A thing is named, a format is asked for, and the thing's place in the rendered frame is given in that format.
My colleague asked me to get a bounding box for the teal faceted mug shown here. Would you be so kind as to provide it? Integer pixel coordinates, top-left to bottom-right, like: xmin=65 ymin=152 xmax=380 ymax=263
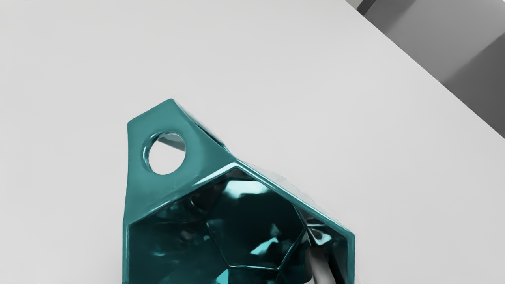
xmin=122 ymin=98 xmax=355 ymax=284

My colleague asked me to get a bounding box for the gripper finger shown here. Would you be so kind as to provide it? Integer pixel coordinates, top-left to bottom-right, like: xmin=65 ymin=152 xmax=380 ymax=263
xmin=305 ymin=247 xmax=344 ymax=284

